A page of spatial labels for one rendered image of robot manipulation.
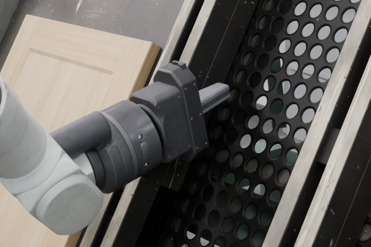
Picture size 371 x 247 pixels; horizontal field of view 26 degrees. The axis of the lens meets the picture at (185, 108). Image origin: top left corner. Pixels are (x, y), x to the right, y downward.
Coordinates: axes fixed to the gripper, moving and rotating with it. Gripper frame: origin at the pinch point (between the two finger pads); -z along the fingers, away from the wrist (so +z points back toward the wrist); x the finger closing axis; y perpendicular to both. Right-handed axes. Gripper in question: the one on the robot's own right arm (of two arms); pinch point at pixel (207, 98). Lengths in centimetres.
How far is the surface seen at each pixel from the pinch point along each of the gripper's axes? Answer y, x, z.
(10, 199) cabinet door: 37.5, -19.8, 13.7
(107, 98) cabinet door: 23.9, -5.0, -0.1
